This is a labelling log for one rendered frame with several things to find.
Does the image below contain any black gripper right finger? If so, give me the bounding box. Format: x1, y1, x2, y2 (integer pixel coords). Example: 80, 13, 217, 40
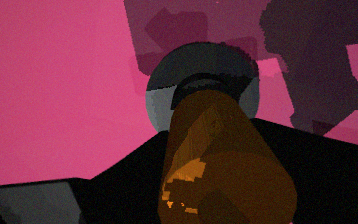
250, 118, 358, 224

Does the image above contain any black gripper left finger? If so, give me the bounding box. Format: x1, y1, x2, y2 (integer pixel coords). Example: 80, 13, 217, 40
0, 130, 169, 224

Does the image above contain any orange knob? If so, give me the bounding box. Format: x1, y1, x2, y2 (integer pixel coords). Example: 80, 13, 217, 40
157, 90, 298, 224

